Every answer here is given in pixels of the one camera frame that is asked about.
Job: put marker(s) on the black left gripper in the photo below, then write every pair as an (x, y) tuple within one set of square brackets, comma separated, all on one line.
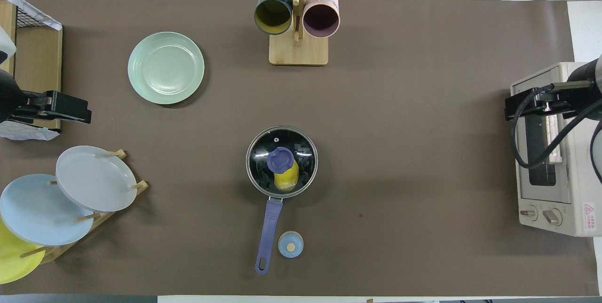
[(35, 104)]

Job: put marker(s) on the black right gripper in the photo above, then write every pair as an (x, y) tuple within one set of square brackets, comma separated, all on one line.
[(552, 100)]

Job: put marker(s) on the glass lid with blue knob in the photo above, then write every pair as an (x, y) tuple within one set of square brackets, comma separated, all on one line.
[(282, 159)]

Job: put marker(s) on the yellow lemon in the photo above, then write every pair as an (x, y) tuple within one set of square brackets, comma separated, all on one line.
[(287, 179)]

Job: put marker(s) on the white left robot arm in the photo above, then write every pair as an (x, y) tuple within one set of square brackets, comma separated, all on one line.
[(8, 96)]

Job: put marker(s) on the grey plate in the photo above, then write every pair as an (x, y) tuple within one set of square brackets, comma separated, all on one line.
[(94, 178)]

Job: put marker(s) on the mint green plate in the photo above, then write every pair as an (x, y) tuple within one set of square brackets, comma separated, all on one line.
[(165, 67)]

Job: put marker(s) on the light blue plate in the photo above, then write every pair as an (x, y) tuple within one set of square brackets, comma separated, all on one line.
[(37, 213)]

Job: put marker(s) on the wooden plate rack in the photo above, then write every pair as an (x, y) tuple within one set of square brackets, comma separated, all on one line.
[(101, 218)]

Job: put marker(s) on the yellow plate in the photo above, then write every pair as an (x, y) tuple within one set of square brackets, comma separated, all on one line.
[(14, 260)]

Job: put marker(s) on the wooden shelf boards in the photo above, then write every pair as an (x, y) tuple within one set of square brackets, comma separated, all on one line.
[(40, 63)]

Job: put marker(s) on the cream toaster oven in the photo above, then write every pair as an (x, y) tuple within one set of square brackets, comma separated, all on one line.
[(571, 199)]

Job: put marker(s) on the white checked cloth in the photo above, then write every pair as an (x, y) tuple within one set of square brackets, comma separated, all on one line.
[(28, 5)]

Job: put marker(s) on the brown table mat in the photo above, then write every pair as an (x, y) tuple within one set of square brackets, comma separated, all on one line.
[(400, 129)]

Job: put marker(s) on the pink ribbed mug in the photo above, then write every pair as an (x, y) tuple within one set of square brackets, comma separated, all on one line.
[(321, 18)]

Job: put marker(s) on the dark teal mug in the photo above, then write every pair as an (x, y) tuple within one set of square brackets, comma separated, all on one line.
[(273, 16)]

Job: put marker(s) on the wooden mug tree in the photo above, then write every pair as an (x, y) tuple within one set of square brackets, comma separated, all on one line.
[(298, 51)]

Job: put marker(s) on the dark blue saucepan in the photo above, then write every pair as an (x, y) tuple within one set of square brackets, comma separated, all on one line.
[(269, 227)]

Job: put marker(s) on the small blue round timer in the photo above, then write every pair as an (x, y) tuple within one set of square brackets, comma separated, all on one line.
[(290, 244)]

